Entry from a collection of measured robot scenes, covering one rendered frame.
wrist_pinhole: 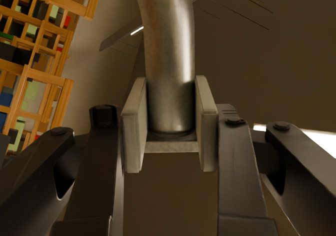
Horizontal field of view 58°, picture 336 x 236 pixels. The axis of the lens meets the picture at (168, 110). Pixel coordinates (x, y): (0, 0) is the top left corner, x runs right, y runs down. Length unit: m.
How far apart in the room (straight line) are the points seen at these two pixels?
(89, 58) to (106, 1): 1.99
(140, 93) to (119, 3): 10.89
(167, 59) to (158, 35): 0.01
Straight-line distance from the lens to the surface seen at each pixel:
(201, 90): 0.16
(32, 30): 9.67
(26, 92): 7.11
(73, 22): 10.51
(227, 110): 0.16
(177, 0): 0.17
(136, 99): 0.15
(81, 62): 10.36
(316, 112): 3.97
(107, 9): 10.87
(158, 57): 0.17
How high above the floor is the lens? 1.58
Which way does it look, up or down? 25 degrees up
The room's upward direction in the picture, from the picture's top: 107 degrees clockwise
